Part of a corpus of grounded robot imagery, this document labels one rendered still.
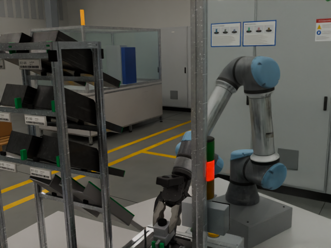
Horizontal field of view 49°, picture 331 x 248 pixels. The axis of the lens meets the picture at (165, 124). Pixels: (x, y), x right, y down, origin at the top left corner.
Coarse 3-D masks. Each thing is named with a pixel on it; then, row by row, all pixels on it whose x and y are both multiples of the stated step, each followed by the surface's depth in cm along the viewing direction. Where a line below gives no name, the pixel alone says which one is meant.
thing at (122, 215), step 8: (72, 184) 129; (80, 184) 132; (88, 184) 118; (72, 192) 126; (80, 192) 118; (88, 192) 119; (96, 192) 121; (88, 200) 125; (96, 200) 122; (112, 200) 128; (112, 208) 128; (120, 208) 131; (112, 216) 132; (120, 216) 132; (128, 216) 135; (128, 224) 136
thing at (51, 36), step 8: (40, 32) 108; (48, 32) 106; (56, 32) 103; (32, 40) 110; (40, 40) 107; (48, 40) 105; (56, 40) 102; (64, 40) 104; (72, 40) 107; (64, 56) 105; (72, 56) 107; (80, 56) 110; (88, 56) 112; (48, 64) 115; (64, 64) 110; (72, 64) 108; (80, 64) 110; (88, 64) 112; (72, 72) 118; (80, 72) 115; (88, 72) 113; (104, 80) 118; (112, 80) 121
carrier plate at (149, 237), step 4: (152, 232) 134; (148, 236) 132; (152, 236) 132; (148, 240) 129; (152, 240) 129; (180, 240) 128; (184, 240) 128; (140, 244) 127; (184, 244) 126; (188, 244) 126
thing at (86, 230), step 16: (48, 224) 166; (64, 224) 165; (80, 224) 165; (96, 224) 165; (16, 240) 153; (32, 240) 152; (48, 240) 152; (64, 240) 152; (80, 240) 151; (96, 240) 151; (112, 240) 151; (128, 240) 150
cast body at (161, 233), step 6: (162, 222) 115; (168, 222) 116; (156, 228) 114; (162, 228) 114; (156, 234) 115; (162, 234) 114; (168, 234) 115; (156, 240) 116; (162, 240) 114; (168, 240) 116; (156, 246) 114
